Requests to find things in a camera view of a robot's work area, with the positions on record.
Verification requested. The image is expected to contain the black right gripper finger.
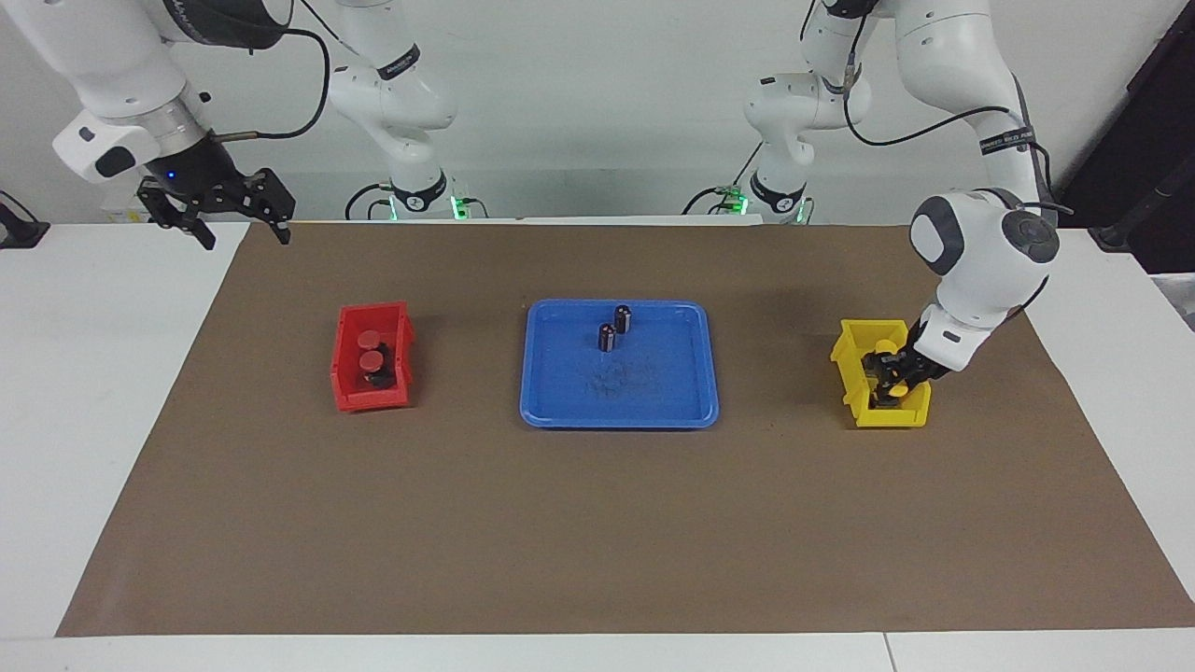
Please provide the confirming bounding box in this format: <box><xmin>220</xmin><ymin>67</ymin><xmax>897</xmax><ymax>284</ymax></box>
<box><xmin>250</xmin><ymin>168</ymin><xmax>296</xmax><ymax>245</ymax></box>
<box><xmin>154</xmin><ymin>205</ymin><xmax>218</xmax><ymax>251</ymax></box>

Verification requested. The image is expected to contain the yellow plastic bin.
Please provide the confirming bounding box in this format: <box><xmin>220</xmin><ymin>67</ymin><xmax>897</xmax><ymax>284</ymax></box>
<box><xmin>830</xmin><ymin>318</ymin><xmax>933</xmax><ymax>429</ymax></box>

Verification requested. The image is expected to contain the black table clamp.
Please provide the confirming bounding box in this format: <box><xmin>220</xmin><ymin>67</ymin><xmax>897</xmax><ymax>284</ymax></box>
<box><xmin>0</xmin><ymin>190</ymin><xmax>49</xmax><ymax>250</ymax></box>

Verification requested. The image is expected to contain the red plastic bin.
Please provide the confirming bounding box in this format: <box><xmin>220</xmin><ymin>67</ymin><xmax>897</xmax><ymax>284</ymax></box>
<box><xmin>330</xmin><ymin>301</ymin><xmax>415</xmax><ymax>413</ymax></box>

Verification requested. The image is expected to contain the black stand pole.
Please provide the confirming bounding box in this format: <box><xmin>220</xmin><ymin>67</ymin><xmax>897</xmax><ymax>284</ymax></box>
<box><xmin>1090</xmin><ymin>163</ymin><xmax>1195</xmax><ymax>253</ymax></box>

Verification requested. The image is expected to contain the blue plastic tray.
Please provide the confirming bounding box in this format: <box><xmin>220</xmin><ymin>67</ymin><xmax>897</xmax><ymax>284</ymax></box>
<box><xmin>519</xmin><ymin>299</ymin><xmax>721</xmax><ymax>430</ymax></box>

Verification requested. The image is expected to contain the brown paper mat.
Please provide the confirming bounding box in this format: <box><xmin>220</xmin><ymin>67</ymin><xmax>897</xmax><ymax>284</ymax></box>
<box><xmin>56</xmin><ymin>221</ymin><xmax>1195</xmax><ymax>638</ymax></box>

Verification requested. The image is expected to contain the black cabinet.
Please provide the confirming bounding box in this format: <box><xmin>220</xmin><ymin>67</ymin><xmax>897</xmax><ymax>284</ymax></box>
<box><xmin>1060</xmin><ymin>0</ymin><xmax>1195</xmax><ymax>274</ymax></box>

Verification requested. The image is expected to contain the black right base cable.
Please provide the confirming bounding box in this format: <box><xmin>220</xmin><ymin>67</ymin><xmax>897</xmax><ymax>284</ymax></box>
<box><xmin>344</xmin><ymin>180</ymin><xmax>393</xmax><ymax>221</ymax></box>

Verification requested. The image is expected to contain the black base cable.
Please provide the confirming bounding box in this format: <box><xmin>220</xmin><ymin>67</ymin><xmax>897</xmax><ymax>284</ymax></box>
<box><xmin>344</xmin><ymin>180</ymin><xmax>393</xmax><ymax>221</ymax></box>
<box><xmin>682</xmin><ymin>140</ymin><xmax>762</xmax><ymax>216</ymax></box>

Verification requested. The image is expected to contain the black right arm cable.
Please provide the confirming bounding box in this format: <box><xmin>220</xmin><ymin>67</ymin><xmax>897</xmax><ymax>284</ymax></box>
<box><xmin>210</xmin><ymin>26</ymin><xmax>333</xmax><ymax>143</ymax></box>

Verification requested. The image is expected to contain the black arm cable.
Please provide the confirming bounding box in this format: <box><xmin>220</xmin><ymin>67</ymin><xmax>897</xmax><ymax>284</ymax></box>
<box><xmin>843</xmin><ymin>37</ymin><xmax>1058</xmax><ymax>217</ymax></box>
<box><xmin>210</xmin><ymin>26</ymin><xmax>333</xmax><ymax>143</ymax></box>

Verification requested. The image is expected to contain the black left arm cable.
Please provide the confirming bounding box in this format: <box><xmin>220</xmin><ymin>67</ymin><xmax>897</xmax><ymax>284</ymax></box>
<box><xmin>843</xmin><ymin>37</ymin><xmax>1058</xmax><ymax>217</ymax></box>

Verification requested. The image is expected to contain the black left base cable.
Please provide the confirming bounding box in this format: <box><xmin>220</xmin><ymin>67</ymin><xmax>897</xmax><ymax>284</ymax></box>
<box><xmin>682</xmin><ymin>140</ymin><xmax>762</xmax><ymax>216</ymax></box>

